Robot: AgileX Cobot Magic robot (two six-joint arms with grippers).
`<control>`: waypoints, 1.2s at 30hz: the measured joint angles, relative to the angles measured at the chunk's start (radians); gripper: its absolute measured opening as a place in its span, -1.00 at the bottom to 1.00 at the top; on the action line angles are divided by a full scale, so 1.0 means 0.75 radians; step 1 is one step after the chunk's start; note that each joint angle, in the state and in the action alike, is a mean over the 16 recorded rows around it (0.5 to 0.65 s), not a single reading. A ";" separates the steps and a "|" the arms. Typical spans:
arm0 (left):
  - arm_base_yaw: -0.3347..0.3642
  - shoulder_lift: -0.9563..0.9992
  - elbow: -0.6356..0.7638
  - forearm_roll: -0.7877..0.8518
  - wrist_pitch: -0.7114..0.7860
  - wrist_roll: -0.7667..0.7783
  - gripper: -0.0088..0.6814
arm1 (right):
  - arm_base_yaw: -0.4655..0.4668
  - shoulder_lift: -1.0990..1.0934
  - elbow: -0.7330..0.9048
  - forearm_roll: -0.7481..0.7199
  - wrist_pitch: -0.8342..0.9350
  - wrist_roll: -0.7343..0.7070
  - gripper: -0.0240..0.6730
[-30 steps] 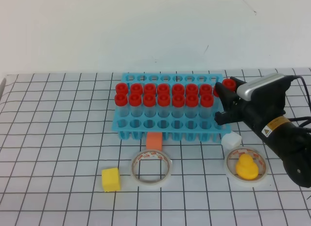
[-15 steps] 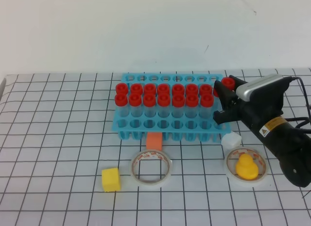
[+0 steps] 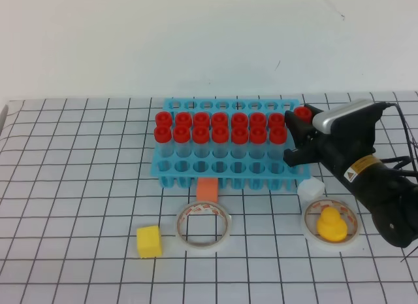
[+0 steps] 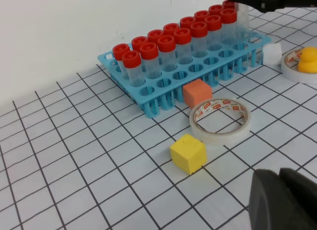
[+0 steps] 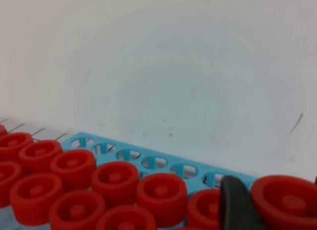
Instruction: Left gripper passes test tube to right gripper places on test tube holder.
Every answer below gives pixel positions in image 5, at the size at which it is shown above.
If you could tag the back row tube five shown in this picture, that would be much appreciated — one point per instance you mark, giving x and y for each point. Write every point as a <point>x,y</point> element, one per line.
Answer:
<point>75,168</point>

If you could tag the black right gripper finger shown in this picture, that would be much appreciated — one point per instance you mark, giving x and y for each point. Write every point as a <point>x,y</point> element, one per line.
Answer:
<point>236,210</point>

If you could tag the front row tube six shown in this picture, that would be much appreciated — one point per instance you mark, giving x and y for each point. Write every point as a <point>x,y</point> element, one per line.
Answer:
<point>77,210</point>

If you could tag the red capped test tube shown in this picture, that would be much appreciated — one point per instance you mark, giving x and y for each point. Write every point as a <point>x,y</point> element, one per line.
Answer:
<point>286,202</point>

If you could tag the front row tube four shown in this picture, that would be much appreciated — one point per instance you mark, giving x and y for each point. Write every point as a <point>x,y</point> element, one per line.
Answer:
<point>10,173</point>

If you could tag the blue test tube rack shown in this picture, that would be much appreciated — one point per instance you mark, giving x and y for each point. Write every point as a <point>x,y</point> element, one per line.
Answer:
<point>196,176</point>

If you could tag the front row tube five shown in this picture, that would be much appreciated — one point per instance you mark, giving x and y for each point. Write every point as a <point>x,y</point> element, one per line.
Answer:
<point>32,196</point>

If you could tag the back row tube eight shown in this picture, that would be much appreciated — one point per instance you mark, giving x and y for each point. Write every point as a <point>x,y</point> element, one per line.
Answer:
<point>202,209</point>

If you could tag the back row tube three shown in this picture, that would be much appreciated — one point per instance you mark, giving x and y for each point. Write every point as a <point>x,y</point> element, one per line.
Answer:
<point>11,144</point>

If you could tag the back row tube seven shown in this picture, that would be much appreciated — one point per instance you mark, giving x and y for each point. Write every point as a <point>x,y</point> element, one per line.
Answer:
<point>165,196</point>

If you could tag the back row tube six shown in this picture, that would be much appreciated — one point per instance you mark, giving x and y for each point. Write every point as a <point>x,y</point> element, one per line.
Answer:
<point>116,182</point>

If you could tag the back row tube two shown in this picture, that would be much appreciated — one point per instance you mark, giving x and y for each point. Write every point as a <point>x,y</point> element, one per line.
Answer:
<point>3,131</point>

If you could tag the front row tube seven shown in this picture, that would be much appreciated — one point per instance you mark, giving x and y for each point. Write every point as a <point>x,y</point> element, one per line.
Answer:
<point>127,217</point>

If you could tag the row tube four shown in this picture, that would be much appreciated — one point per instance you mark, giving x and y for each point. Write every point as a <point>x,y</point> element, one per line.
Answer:
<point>36,157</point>
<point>10,173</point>

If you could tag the row tube five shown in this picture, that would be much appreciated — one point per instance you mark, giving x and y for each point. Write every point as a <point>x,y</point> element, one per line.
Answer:
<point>75,168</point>
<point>32,196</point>

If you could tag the row tube seven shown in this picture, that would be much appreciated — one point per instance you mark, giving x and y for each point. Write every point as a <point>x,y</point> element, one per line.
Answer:
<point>127,217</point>
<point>165,196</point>

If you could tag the back row tube four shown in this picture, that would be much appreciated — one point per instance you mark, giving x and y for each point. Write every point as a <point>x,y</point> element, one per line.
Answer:
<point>36,157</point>

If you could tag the row tube six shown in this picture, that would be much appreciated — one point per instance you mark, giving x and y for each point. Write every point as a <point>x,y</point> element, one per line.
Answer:
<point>116,182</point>
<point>77,210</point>

